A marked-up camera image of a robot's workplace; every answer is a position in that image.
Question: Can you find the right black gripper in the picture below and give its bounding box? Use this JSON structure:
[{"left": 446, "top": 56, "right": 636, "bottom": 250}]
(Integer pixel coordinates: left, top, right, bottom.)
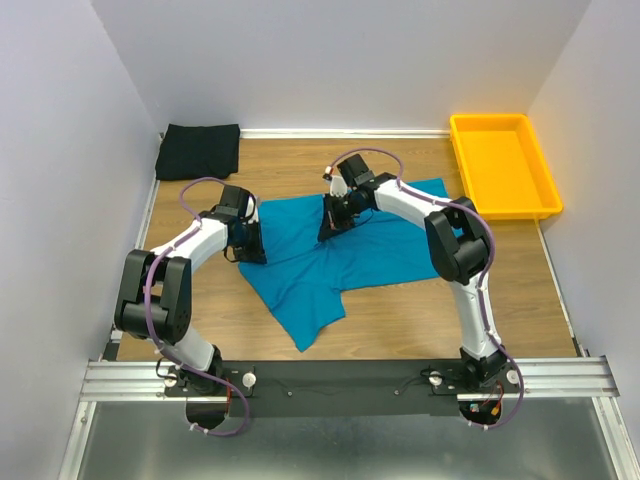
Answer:
[{"left": 317, "top": 193, "right": 366, "bottom": 243}]

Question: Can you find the blue t shirt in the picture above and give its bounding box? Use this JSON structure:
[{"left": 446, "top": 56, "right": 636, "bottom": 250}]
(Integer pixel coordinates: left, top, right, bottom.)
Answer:
[{"left": 239, "top": 195, "right": 437, "bottom": 351}]

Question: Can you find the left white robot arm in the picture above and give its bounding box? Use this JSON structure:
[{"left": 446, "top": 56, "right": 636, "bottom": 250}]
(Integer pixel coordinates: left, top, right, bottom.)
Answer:
[{"left": 114, "top": 185, "right": 267, "bottom": 396}]

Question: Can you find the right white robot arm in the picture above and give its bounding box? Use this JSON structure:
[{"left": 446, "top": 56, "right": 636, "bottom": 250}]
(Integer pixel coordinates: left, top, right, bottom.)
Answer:
[{"left": 318, "top": 152, "right": 507, "bottom": 392}]

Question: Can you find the folded black t shirt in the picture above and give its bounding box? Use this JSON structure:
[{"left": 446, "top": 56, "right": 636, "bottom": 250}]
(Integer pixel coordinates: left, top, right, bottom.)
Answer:
[{"left": 155, "top": 124, "right": 241, "bottom": 181}]

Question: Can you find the yellow plastic bin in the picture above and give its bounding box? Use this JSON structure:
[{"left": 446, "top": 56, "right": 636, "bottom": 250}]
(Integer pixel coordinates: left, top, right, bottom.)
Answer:
[{"left": 449, "top": 113, "right": 563, "bottom": 221}]

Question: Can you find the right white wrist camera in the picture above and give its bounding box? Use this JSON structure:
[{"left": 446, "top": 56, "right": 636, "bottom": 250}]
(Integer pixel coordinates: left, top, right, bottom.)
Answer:
[{"left": 322, "top": 166, "right": 349, "bottom": 197}]

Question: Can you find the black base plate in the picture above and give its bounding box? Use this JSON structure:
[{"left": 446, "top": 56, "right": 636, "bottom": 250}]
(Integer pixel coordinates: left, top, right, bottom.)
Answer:
[{"left": 161, "top": 359, "right": 519, "bottom": 423}]

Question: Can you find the aluminium frame rail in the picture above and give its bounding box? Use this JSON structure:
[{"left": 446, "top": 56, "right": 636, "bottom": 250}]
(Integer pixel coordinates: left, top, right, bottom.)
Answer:
[{"left": 80, "top": 357, "right": 619, "bottom": 402}]

